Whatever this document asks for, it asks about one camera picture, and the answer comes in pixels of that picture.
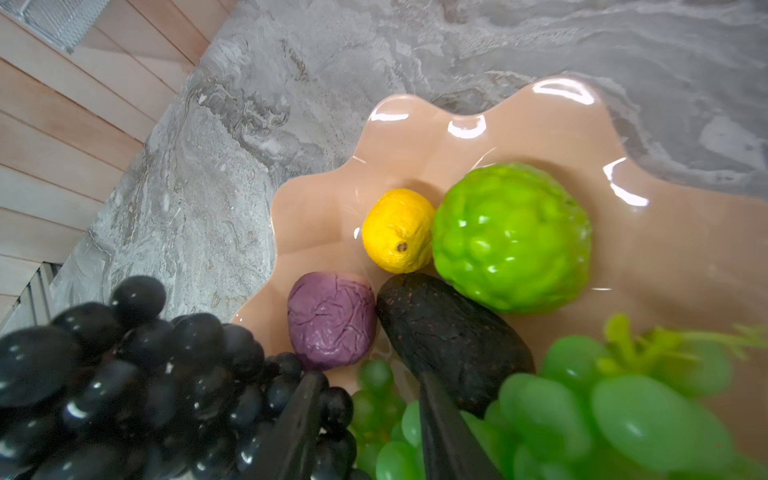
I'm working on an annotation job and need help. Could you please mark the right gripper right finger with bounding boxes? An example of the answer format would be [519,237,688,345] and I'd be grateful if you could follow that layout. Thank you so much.
[419,371,501,480]

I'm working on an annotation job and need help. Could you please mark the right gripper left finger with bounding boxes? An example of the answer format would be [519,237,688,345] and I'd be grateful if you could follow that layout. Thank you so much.
[242,371,327,480]

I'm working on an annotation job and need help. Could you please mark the dark fake avocado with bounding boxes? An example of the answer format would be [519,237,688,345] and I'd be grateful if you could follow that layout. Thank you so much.
[376,272,536,417]

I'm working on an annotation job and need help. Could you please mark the purple fake fruit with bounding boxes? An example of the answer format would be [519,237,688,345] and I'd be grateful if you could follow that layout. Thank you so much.
[287,271,377,371]

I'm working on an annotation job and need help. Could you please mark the black grape bunch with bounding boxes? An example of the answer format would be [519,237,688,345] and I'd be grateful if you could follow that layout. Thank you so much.
[1,276,362,479]

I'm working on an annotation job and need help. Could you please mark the green grape bunch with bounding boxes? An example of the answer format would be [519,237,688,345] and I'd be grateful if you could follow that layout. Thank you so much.
[354,314,767,479]

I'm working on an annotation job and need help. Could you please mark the green custard apple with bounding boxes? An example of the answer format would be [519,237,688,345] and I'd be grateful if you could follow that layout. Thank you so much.
[432,162,592,314]

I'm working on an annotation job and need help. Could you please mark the yellow fake pear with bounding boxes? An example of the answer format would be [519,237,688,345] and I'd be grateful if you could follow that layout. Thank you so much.
[361,189,436,274]

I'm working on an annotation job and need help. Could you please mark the pink wavy fruit bowl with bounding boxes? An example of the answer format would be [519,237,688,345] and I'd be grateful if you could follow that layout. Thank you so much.
[233,78,767,357]

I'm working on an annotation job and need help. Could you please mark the white wire mesh shelf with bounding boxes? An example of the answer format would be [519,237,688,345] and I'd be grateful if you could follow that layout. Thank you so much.
[1,0,110,53]

